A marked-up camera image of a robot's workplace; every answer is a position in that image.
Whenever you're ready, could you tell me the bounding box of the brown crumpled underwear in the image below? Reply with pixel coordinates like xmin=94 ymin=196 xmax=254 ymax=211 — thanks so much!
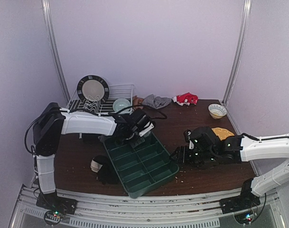
xmin=133 ymin=95 xmax=144 ymax=105

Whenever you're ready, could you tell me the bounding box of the right aluminium frame post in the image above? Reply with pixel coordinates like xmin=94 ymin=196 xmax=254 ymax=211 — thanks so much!
xmin=222 ymin=0 xmax=252 ymax=106

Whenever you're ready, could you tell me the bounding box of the red cloth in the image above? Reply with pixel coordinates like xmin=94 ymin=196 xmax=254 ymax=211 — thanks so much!
xmin=172 ymin=93 xmax=199 ymax=106

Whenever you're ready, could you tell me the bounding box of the light blue bowl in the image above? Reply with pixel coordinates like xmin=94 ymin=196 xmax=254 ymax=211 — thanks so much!
xmin=113 ymin=98 xmax=131 ymax=112

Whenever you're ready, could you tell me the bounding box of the patterned white bowl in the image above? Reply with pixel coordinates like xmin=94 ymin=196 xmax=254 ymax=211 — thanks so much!
xmin=208 ymin=104 xmax=227 ymax=119

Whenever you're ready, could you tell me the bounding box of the black rimmed plate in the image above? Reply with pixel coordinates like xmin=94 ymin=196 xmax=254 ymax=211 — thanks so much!
xmin=77 ymin=75 xmax=110 ymax=104

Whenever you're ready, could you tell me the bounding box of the black underwear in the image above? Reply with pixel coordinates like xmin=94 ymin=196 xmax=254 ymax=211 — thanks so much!
xmin=93 ymin=155 xmax=119 ymax=185

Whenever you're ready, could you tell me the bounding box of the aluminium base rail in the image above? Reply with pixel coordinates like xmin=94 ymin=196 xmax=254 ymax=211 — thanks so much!
xmin=8 ymin=185 xmax=288 ymax=228

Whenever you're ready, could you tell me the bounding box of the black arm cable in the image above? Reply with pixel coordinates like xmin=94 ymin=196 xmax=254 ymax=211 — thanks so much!
xmin=24 ymin=105 xmax=168 ymax=155
xmin=241 ymin=133 xmax=289 ymax=142

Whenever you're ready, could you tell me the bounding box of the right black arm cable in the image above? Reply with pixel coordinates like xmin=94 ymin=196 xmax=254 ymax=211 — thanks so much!
xmin=241 ymin=133 xmax=289 ymax=142

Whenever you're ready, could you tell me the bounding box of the aluminium frame post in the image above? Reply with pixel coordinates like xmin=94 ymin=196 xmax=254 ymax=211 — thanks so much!
xmin=41 ymin=0 xmax=70 ymax=103
xmin=222 ymin=0 xmax=252 ymax=106

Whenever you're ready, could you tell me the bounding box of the left aluminium frame post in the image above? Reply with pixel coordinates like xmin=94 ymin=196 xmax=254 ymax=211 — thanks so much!
xmin=41 ymin=0 xmax=70 ymax=103

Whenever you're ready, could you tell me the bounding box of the beige striped underwear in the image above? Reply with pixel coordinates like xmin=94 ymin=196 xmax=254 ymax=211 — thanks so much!
xmin=90 ymin=159 xmax=103 ymax=173

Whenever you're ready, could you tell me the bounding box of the green compartment tray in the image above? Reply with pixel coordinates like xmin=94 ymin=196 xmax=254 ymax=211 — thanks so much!
xmin=103 ymin=133 xmax=179 ymax=199

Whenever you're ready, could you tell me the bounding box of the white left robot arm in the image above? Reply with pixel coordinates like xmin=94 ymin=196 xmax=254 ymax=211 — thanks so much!
xmin=30 ymin=103 xmax=155 ymax=226

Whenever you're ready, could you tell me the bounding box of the white wire dish rack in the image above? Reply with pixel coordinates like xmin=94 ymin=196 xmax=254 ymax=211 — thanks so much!
xmin=66 ymin=84 xmax=135 ymax=114

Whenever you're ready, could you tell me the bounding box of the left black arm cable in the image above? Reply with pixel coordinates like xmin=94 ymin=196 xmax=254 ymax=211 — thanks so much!
xmin=24 ymin=105 xmax=168 ymax=155

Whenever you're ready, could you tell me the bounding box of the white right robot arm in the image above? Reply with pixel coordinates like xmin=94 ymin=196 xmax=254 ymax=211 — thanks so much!
xmin=169 ymin=127 xmax=289 ymax=214

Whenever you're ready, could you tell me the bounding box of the yellow plate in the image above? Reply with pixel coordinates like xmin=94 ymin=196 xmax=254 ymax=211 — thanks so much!
xmin=212 ymin=127 xmax=235 ymax=141

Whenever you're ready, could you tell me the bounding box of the grey crumpled underwear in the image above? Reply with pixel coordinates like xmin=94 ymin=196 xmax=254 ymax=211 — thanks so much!
xmin=142 ymin=94 xmax=172 ymax=109

